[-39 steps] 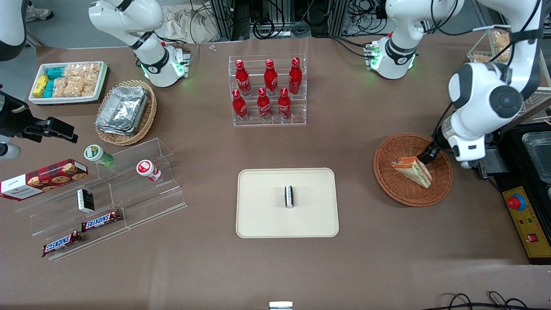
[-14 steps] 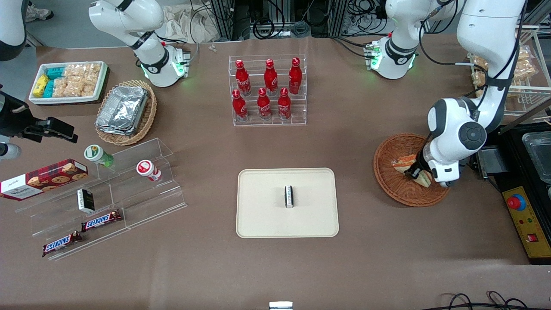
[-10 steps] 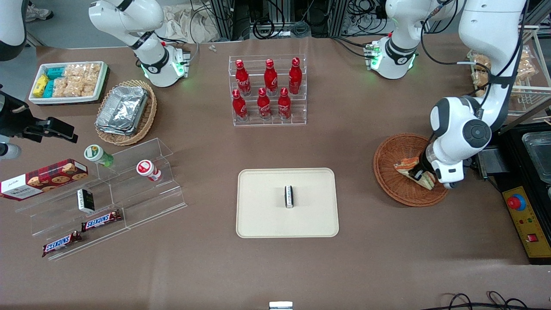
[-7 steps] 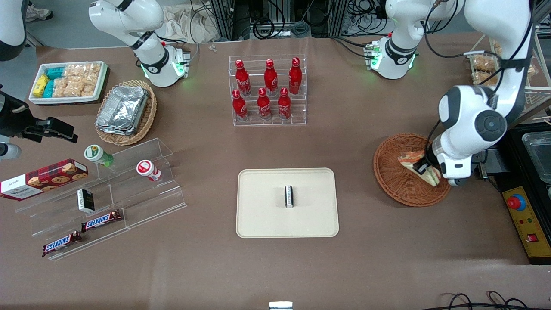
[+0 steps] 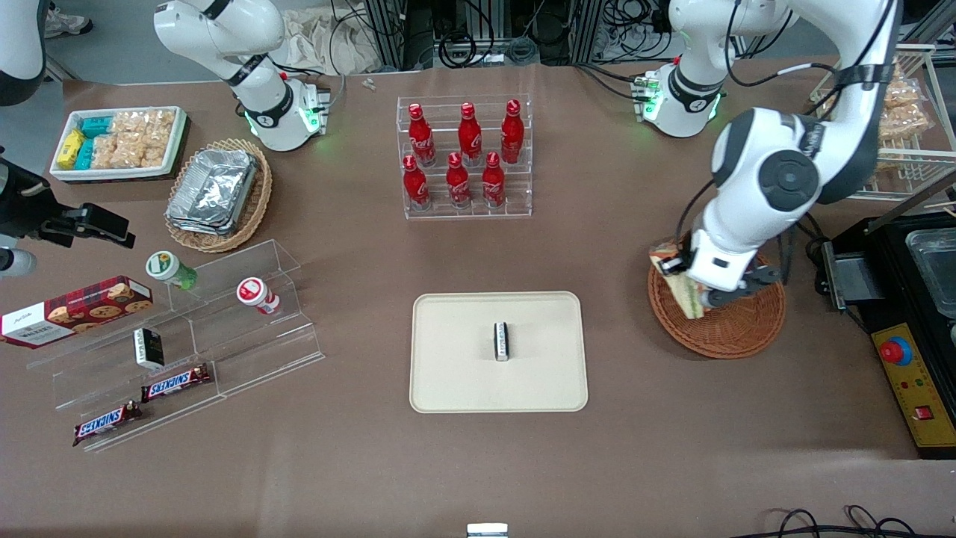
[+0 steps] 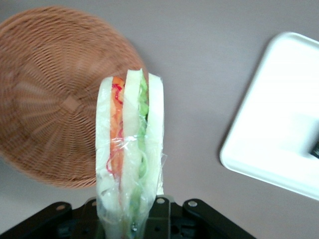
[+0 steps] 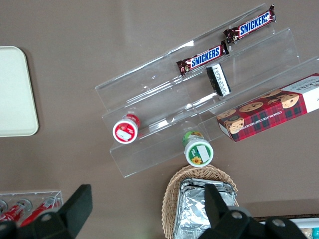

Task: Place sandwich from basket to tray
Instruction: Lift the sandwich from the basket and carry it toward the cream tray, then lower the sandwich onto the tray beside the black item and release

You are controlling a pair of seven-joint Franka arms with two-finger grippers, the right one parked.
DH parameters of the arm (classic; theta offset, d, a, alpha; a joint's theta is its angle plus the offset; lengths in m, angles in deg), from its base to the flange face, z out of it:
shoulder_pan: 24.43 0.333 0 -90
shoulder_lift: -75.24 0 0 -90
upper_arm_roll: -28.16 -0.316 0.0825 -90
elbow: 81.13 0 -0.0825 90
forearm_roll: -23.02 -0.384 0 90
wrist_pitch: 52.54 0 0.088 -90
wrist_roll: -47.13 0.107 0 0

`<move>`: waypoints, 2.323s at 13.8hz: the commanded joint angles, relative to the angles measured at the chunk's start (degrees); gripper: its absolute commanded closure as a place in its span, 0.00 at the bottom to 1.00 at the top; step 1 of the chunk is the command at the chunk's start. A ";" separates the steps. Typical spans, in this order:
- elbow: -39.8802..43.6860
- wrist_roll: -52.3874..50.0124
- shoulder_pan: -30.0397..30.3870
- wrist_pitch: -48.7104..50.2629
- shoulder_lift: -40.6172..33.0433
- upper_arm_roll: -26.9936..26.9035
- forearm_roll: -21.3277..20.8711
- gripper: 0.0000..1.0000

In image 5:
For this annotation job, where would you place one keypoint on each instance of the green capped small bottle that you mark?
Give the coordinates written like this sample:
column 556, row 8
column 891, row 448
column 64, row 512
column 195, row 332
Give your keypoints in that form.
column 168, row 267

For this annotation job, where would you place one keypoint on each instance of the crumpled beige cloth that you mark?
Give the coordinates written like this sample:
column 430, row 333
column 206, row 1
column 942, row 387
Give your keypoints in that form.
column 321, row 41

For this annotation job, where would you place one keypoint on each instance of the triangle sandwich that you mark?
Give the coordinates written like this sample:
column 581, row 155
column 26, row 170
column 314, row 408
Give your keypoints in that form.
column 693, row 302

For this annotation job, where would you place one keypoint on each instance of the stack of foil trays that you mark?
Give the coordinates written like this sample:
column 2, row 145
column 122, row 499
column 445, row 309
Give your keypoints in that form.
column 213, row 190

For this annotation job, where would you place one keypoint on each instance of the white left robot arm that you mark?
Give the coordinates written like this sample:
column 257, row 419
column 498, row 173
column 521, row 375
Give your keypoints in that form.
column 784, row 179

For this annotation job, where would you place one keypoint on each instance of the yellow snack packet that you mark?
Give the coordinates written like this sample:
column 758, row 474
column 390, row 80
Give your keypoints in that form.
column 70, row 148

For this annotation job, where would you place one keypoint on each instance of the yellow control panel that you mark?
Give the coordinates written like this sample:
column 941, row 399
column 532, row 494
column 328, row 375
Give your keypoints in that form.
column 919, row 396

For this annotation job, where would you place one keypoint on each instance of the red capped small bottle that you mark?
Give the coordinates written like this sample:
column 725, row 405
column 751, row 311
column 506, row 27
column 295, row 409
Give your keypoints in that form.
column 255, row 293

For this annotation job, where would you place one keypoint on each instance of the round brown wicker basket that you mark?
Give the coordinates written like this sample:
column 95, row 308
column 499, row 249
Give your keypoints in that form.
column 739, row 332

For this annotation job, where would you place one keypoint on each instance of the clear acrylic bottle rack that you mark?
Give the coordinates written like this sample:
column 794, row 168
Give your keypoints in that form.
column 523, row 202

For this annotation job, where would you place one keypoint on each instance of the clear bag of crackers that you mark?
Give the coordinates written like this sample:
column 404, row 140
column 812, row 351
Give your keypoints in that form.
column 157, row 149
column 116, row 152
column 142, row 121

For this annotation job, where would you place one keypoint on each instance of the beige plastic tray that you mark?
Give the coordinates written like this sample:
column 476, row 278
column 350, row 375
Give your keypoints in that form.
column 455, row 359

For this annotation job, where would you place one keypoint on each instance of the red cola bottle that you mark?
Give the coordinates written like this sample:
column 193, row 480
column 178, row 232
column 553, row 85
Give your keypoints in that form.
column 512, row 133
column 469, row 136
column 493, row 181
column 420, row 138
column 414, row 185
column 457, row 182

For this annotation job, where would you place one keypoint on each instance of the small black silver packet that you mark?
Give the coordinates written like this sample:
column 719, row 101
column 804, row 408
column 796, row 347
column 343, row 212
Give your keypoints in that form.
column 502, row 341

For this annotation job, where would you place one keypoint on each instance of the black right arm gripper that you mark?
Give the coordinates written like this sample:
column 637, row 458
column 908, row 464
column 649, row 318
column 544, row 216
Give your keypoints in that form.
column 22, row 207

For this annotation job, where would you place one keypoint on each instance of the bag of fried snacks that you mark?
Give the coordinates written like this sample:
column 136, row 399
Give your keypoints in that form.
column 905, row 119
column 902, row 86

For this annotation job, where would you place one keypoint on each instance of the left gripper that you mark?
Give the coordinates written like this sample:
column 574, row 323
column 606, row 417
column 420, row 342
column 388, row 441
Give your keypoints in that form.
column 762, row 276

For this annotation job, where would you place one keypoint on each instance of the teal snack packet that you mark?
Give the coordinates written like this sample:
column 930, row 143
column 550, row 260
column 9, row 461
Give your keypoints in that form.
column 95, row 125
column 85, row 155

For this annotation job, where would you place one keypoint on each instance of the clear acrylic stepped stand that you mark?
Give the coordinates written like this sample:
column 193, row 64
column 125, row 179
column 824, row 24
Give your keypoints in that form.
column 254, row 351

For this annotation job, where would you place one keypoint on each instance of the steel machine pan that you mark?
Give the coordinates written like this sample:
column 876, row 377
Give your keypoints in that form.
column 933, row 269

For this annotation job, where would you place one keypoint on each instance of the snickers chocolate bar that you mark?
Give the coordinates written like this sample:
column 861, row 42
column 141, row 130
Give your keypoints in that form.
column 176, row 382
column 106, row 423

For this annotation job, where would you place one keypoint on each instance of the black sealing machine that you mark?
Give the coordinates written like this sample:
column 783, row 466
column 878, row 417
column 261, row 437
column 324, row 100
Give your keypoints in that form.
column 889, row 276

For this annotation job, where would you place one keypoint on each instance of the grey sneaker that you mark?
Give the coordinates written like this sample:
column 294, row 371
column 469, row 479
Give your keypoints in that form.
column 67, row 21

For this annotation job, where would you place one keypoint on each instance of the small black box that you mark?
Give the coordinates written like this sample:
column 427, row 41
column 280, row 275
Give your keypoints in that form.
column 149, row 348

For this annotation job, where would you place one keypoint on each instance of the white silver device edge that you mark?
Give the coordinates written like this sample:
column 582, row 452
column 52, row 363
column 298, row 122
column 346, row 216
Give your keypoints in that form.
column 487, row 531

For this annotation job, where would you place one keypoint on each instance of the red cookie box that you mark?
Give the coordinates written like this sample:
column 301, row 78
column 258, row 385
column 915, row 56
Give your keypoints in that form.
column 75, row 310

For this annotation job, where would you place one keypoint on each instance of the red emergency stop button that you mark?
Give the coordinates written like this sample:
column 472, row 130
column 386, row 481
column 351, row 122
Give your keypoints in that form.
column 896, row 351

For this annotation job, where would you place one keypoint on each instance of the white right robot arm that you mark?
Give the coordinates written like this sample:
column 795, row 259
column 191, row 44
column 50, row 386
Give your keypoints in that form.
column 224, row 30

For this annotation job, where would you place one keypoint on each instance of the oval light wicker basket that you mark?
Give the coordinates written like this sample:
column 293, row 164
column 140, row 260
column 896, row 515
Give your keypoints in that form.
column 258, row 202

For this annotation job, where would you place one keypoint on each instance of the aluminium frame rack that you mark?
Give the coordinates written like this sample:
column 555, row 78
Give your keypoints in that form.
column 478, row 30

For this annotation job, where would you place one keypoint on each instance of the white plastic bin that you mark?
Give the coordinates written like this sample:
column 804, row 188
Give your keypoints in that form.
column 175, row 149

